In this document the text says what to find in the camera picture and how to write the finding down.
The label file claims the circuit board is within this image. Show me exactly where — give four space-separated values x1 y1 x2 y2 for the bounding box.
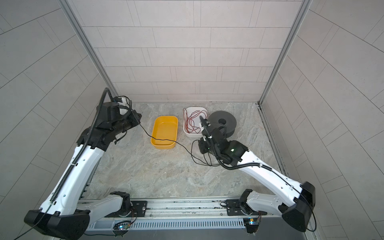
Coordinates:
113 221 132 231
243 218 260 235

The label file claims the aluminium corner post left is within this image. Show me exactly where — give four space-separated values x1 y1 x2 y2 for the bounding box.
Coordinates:
58 0 118 96

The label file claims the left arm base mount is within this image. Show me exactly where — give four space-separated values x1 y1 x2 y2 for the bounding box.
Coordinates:
106 201 148 218

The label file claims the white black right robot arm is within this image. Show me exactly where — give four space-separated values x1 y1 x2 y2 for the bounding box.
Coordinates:
199 119 316 232

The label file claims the aluminium corner post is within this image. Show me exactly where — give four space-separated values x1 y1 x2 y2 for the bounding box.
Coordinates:
58 0 118 96
258 0 312 107

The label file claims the grey perforated cable spool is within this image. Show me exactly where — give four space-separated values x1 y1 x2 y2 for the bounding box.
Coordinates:
208 111 237 138

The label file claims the black cable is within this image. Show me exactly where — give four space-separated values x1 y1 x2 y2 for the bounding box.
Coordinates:
131 110 221 167

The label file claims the left circuit board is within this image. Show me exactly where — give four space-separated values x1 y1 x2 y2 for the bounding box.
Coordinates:
113 221 132 231

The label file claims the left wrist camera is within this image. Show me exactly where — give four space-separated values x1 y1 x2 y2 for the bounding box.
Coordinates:
114 96 132 115

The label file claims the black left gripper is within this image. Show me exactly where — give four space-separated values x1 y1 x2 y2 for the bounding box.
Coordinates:
109 110 143 137

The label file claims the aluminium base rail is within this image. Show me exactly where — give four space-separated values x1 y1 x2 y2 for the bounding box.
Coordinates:
61 196 311 221

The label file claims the yellow plastic tray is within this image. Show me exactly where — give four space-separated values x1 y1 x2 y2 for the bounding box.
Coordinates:
151 116 179 150

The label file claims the red cable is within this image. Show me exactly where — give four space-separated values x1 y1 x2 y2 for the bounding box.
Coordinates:
183 108 208 134

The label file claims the right circuit board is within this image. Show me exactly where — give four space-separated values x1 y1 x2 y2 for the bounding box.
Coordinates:
243 218 260 235

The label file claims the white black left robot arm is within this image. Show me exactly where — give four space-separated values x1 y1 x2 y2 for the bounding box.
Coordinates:
24 88 142 240

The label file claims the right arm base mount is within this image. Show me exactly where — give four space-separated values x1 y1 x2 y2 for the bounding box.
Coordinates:
220 200 268 216

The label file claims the white plastic tray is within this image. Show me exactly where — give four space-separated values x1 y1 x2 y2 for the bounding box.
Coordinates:
183 107 208 138

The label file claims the aluminium corner post right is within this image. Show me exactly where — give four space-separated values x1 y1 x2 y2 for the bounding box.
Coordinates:
258 0 312 107

